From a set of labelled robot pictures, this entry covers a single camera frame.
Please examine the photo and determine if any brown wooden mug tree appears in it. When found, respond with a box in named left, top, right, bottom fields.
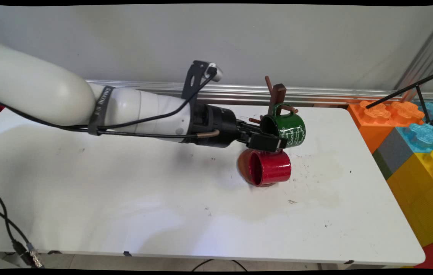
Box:
left=238, top=76, right=300, bottom=188

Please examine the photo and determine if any black cable with metal connector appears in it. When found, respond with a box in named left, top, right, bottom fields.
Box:
left=0, top=199, right=45, bottom=269

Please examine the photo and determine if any black cable under table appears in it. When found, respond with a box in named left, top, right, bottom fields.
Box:
left=191, top=259, right=248, bottom=272

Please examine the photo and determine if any aluminium rail along wall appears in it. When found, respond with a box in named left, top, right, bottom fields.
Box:
left=86, top=79, right=433, bottom=106

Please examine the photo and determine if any grey velcro strap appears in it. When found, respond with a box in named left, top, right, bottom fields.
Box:
left=87, top=86, right=115, bottom=136

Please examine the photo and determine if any green enamel mug white print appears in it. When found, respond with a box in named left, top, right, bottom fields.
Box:
left=259, top=103, right=307, bottom=149

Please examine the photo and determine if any blue giant building block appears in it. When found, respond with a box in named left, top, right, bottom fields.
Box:
left=396, top=102, right=433, bottom=154

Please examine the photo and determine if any yellow giant building block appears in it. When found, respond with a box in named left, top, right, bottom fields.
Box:
left=386, top=150, right=433, bottom=269

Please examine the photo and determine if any silver wrist camera black mount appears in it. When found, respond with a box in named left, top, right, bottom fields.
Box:
left=181, top=60, right=224, bottom=106

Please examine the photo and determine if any black tripod stand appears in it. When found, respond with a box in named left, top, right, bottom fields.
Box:
left=365, top=67, right=433, bottom=131

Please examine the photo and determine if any orange giant building block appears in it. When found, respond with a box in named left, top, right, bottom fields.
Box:
left=347, top=100, right=425, bottom=154

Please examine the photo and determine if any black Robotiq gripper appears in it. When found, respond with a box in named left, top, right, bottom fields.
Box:
left=191, top=104, right=283, bottom=152

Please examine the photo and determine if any red giant building block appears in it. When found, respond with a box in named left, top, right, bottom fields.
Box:
left=414, top=244, right=433, bottom=270

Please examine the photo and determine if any dark green giant building block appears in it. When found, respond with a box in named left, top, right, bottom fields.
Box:
left=372, top=150, right=393, bottom=180

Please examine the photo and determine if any grey giant building block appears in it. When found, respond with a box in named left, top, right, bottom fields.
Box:
left=377, top=128, right=415, bottom=175

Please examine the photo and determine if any red ceramic mug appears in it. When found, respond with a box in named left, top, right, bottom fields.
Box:
left=248, top=150, right=292, bottom=187

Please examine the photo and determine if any black floor cable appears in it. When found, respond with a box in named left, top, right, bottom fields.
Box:
left=0, top=171, right=34, bottom=267

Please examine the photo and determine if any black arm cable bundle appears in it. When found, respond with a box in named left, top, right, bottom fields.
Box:
left=0, top=71, right=221, bottom=139

